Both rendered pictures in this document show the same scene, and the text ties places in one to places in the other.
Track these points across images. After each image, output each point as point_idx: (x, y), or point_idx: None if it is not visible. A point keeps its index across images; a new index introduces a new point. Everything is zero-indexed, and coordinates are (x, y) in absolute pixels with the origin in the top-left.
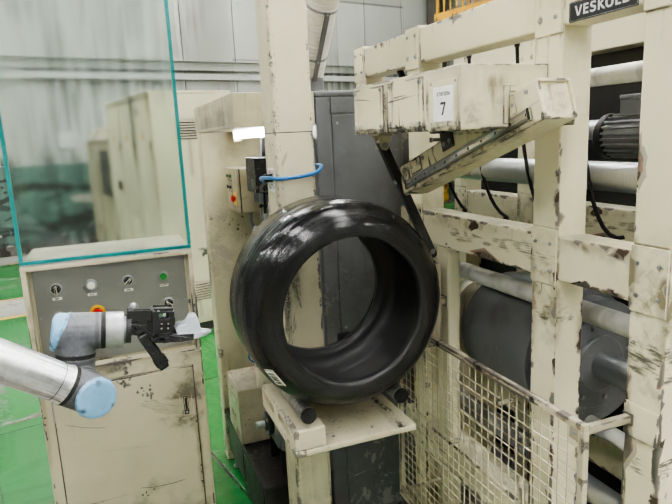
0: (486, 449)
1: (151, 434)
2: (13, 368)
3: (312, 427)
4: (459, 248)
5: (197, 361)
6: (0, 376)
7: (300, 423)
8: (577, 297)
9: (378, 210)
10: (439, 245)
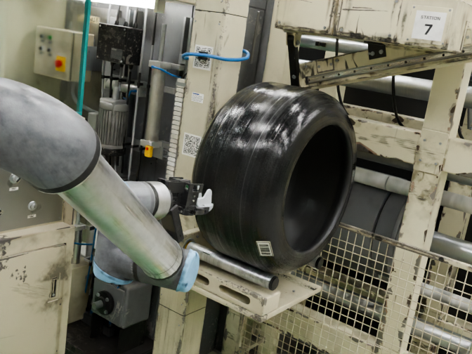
0: (372, 302)
1: (17, 322)
2: (159, 239)
3: (273, 293)
4: None
5: (70, 239)
6: (149, 248)
7: (259, 291)
8: (443, 184)
9: (339, 103)
10: None
